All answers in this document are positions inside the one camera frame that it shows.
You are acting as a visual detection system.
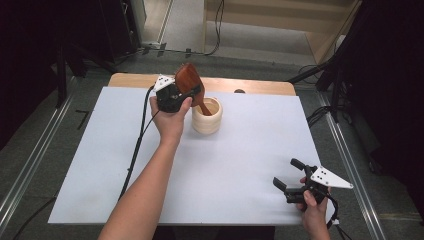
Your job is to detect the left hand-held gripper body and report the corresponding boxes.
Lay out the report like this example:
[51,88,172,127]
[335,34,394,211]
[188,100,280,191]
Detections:
[152,73,194,114]

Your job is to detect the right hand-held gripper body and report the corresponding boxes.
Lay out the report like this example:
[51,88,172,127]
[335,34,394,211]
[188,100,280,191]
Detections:
[285,164,355,204]

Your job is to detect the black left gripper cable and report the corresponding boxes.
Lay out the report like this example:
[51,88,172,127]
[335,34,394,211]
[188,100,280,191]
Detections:
[11,84,161,240]

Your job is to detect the person's left hand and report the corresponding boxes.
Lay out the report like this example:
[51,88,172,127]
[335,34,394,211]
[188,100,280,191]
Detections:
[149,95,194,146]

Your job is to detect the black metal stand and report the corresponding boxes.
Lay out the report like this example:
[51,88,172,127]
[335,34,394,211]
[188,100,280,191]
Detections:
[54,43,119,109]
[288,56,354,124]

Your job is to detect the light wooden table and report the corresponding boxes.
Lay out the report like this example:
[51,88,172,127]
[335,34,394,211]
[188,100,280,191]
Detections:
[108,72,297,97]

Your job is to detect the cream ribbed cup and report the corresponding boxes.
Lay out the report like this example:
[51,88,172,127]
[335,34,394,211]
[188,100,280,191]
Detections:
[191,96,224,136]

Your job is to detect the person's dark clothing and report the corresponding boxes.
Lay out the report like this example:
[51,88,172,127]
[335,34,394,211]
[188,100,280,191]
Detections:
[152,225,276,240]

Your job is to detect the black curtain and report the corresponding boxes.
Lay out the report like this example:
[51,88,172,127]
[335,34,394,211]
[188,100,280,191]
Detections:
[0,0,134,151]
[333,0,424,228]

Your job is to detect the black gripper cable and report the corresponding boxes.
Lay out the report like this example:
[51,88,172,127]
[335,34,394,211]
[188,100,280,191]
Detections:
[324,193,354,240]
[11,84,161,240]

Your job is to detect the person's right hand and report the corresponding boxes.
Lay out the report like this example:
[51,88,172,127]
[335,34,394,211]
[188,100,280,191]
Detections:
[295,177,333,236]

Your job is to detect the black hanging cable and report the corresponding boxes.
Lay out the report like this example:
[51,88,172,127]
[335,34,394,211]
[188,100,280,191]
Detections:
[203,0,226,57]

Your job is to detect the brown wooden spatula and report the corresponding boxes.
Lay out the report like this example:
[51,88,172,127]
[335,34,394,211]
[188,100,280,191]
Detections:
[174,63,213,117]

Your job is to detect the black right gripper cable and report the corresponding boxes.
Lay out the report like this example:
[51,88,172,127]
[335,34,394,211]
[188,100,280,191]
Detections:
[324,193,354,240]

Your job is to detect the black floor cables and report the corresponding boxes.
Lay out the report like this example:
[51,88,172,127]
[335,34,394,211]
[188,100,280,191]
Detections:
[304,104,334,129]

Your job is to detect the white table mat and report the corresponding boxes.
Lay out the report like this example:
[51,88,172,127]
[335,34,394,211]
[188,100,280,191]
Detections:
[48,86,331,226]

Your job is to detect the metal floor rail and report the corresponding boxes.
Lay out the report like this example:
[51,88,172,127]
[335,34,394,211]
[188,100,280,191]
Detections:
[316,91,388,240]
[0,76,79,231]

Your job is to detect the light wooden cabinet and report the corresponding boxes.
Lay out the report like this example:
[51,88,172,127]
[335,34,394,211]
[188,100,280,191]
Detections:
[201,0,363,66]

